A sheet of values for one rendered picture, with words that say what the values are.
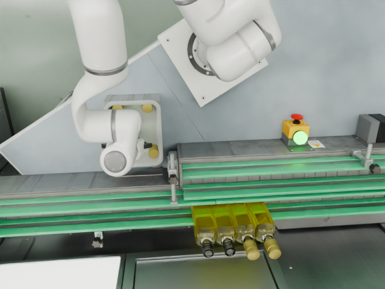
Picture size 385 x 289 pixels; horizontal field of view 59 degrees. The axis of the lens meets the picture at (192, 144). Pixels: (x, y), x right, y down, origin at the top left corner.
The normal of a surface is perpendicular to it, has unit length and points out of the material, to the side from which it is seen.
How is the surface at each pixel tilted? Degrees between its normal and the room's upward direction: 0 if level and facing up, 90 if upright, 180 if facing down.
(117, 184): 90
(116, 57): 45
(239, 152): 90
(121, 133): 2
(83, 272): 90
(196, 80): 5
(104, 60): 24
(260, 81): 0
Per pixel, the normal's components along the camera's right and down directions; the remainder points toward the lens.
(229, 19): 0.29, 0.59
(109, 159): 0.05, 0.14
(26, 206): -0.01, -0.91
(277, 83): 0.08, 0.40
